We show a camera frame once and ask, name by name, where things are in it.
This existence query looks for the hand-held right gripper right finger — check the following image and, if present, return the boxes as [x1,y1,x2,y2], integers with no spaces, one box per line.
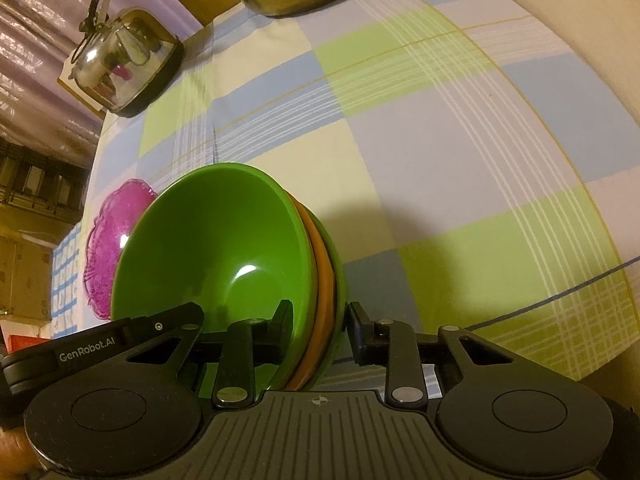
[347,301,522,407]

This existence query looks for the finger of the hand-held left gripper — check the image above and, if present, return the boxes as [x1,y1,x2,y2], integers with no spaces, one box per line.
[126,302,206,357]

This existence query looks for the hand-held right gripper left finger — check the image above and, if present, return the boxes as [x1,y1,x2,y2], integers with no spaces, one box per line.
[125,300,294,408]

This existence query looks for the orange bowl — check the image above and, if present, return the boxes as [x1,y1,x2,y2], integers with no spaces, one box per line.
[284,194,335,392]

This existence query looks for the green bowl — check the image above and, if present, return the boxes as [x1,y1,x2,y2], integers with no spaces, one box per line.
[304,207,347,392]
[110,162,319,392]

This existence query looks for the large purple glass plate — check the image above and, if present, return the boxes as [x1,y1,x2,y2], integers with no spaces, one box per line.
[85,178,161,322]

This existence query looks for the red flat object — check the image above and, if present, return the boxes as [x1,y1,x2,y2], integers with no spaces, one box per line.
[9,334,57,357]

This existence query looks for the cardboard box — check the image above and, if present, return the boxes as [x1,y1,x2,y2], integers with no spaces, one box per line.
[0,231,54,322]

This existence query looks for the checkered tablecloth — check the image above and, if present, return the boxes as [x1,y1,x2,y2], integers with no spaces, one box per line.
[50,0,640,387]

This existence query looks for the dark wicker rack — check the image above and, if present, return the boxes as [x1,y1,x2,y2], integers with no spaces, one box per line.
[0,139,89,222]

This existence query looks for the steel kettle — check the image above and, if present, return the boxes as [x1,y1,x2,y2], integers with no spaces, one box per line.
[67,0,185,119]

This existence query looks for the pale purple curtain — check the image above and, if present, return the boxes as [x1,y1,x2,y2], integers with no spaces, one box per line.
[0,0,202,162]

